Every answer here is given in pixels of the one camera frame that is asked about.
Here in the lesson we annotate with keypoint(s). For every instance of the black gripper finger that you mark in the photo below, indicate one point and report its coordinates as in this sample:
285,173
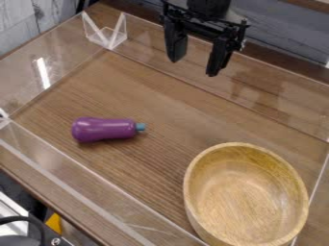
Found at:
176,39
225,45

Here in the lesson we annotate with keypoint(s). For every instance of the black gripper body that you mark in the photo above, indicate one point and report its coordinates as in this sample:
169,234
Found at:
208,18

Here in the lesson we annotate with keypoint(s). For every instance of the purple toy eggplant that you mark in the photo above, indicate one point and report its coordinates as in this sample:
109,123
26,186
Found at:
90,129

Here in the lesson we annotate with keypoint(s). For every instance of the brown wooden bowl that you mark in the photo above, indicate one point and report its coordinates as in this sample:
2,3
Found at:
245,196

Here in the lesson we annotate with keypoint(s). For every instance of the yellow black equipment base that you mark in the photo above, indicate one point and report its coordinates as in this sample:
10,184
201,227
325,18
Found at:
25,220

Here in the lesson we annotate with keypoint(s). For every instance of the clear acrylic corner bracket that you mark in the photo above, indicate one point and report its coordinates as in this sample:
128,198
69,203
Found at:
107,37

